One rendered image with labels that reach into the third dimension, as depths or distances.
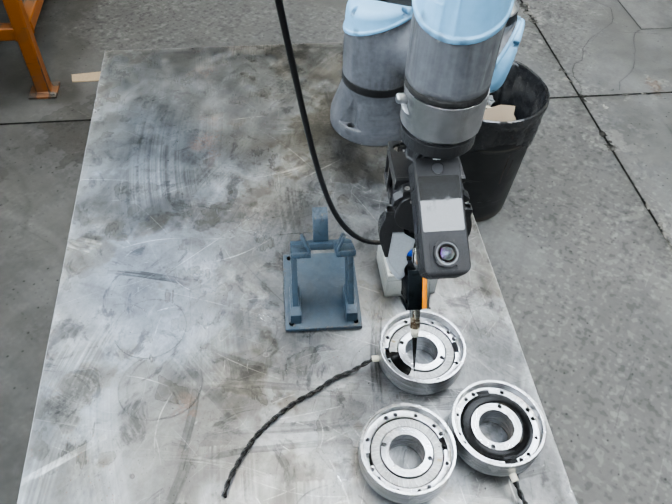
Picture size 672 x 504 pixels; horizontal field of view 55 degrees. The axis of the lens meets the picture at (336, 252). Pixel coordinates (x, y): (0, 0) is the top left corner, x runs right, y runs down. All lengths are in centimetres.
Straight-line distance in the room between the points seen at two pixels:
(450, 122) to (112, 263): 55
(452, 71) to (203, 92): 75
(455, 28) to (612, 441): 143
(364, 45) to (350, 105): 12
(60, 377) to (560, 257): 160
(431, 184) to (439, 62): 13
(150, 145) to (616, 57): 235
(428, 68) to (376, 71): 49
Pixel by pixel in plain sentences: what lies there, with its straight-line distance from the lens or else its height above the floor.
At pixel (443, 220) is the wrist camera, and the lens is 61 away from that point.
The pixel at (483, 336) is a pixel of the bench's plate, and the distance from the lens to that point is 88.
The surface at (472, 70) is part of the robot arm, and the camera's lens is 55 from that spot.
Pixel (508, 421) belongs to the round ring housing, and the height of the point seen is 82.
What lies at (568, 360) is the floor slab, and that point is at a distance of 190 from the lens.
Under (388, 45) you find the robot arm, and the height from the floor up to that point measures 98.
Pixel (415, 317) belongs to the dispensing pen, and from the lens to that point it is 76.
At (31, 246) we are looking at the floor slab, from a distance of 218.
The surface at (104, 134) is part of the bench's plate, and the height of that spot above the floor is 80.
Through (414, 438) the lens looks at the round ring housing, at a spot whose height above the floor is 83.
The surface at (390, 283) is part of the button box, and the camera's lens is 87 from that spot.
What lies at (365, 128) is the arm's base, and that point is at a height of 83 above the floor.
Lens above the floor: 151
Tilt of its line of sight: 49 degrees down
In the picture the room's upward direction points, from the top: 3 degrees clockwise
